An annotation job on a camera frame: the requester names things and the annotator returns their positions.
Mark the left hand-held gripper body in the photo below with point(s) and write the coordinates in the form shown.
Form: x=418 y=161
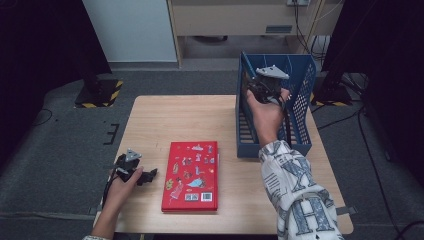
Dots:
x=128 y=165

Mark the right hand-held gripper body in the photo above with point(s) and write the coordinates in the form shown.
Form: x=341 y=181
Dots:
x=268 y=88

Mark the blue picture book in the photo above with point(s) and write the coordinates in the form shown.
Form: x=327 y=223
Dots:
x=246 y=76

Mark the red hardcover book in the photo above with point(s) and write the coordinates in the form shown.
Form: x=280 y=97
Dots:
x=190 y=176

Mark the blue plastic file rack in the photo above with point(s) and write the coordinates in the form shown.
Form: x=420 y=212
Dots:
x=246 y=151

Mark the person's left hand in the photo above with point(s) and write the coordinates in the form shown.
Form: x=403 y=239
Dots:
x=120 y=192

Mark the person's right hand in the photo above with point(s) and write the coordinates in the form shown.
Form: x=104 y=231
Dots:
x=266 y=120

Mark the grey tape piece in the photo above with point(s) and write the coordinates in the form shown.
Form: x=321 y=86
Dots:
x=94 y=210
x=347 y=210

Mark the grey desk label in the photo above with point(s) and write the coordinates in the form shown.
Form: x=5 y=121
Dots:
x=278 y=29

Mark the black yellow-striped stand base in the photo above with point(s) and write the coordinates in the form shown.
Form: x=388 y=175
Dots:
x=100 y=91
x=333 y=95

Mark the beige wooden desk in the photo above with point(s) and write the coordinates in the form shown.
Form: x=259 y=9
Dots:
x=233 y=20

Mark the white power strip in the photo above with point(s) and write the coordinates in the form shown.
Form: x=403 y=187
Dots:
x=297 y=2

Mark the black curtain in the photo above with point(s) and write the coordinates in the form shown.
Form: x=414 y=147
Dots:
x=383 y=50
x=33 y=50

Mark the white cabinet panel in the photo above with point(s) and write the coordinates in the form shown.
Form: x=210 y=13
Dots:
x=130 y=30

